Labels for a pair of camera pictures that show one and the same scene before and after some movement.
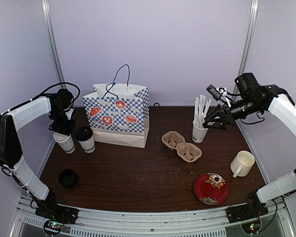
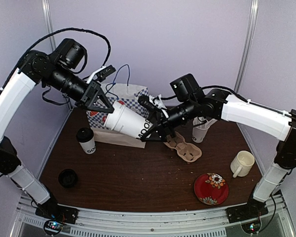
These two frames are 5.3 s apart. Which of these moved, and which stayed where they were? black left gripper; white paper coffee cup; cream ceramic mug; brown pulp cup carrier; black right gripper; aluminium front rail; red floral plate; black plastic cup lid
Moved: black right gripper; black left gripper
Stayed: cream ceramic mug; black plastic cup lid; brown pulp cup carrier; red floral plate; white paper coffee cup; aluminium front rail
